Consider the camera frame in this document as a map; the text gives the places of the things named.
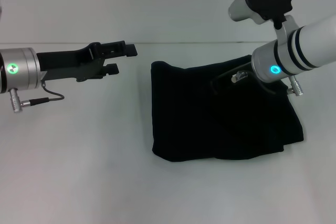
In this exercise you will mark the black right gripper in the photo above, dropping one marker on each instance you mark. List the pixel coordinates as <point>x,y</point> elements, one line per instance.
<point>236,82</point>

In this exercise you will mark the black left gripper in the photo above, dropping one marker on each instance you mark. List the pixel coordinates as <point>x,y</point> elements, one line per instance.
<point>68,64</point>

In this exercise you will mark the black t-shirt with white print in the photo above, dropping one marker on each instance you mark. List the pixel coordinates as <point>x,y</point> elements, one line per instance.
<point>210,119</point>

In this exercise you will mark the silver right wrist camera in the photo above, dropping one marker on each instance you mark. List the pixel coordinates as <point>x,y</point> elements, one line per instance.
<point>262,1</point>

